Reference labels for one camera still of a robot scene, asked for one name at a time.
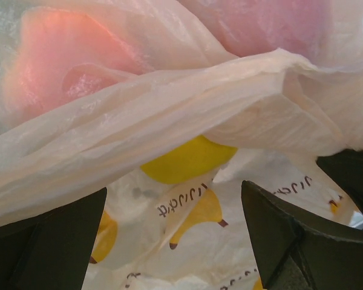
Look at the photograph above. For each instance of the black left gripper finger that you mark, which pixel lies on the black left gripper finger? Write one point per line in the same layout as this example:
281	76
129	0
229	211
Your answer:
52	250

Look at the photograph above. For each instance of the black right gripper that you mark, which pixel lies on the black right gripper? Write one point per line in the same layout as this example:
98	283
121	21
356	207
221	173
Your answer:
296	249

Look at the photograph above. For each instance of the yellow lemon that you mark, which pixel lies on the yellow lemon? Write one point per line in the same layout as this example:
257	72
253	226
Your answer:
192	159

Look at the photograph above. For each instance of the orange translucent plastic bag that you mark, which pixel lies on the orange translucent plastic bag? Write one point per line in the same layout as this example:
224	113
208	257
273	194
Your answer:
92	90

